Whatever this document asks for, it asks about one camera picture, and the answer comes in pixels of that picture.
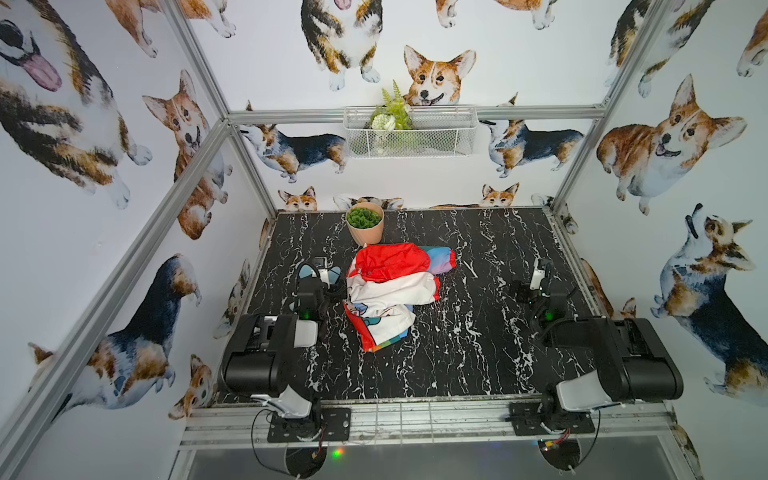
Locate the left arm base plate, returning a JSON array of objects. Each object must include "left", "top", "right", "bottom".
[{"left": 267, "top": 408, "right": 352, "bottom": 443}]

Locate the aluminium front rail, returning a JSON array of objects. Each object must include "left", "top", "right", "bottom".
[{"left": 178, "top": 400, "right": 673, "bottom": 451}]

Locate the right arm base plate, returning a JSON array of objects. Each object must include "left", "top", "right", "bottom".
[{"left": 508, "top": 402, "right": 596, "bottom": 436}]

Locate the beige plant pot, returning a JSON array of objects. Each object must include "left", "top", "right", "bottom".
[{"left": 345, "top": 202, "right": 384, "bottom": 247}]

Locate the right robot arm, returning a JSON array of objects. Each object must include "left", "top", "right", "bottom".
[{"left": 512, "top": 258, "right": 684, "bottom": 417}]

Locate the green succulent plant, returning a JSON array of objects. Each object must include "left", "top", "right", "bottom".
[{"left": 346, "top": 208, "right": 382, "bottom": 230}]

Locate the rainbow hooded kids jacket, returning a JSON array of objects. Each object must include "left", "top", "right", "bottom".
[{"left": 343, "top": 243, "right": 457, "bottom": 352}]

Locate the green fern with flower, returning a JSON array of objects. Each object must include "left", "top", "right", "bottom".
[{"left": 368, "top": 81, "right": 413, "bottom": 153}]

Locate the white wire wall basket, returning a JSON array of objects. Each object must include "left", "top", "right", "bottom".
[{"left": 343, "top": 106, "right": 479, "bottom": 159}]

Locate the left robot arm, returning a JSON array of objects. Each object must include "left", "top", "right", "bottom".
[{"left": 218, "top": 256, "right": 343, "bottom": 423}]

